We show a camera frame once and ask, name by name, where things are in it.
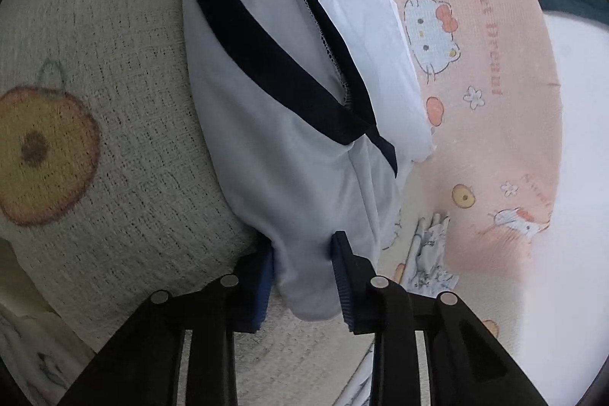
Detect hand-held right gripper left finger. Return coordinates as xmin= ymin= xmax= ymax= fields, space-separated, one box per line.
xmin=57 ymin=251 xmax=276 ymax=406

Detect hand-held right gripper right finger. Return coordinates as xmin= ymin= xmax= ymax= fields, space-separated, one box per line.
xmin=332 ymin=231 xmax=548 ymax=406

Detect white shirt with navy trim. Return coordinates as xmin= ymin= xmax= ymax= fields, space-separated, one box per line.
xmin=178 ymin=0 xmax=437 ymax=322

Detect person's cartoon print pajamas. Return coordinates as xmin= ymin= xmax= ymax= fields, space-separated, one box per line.
xmin=0 ymin=292 xmax=96 ymax=406

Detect pink and cream cartoon blanket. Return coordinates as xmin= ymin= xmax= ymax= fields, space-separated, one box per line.
xmin=0 ymin=0 xmax=564 ymax=406

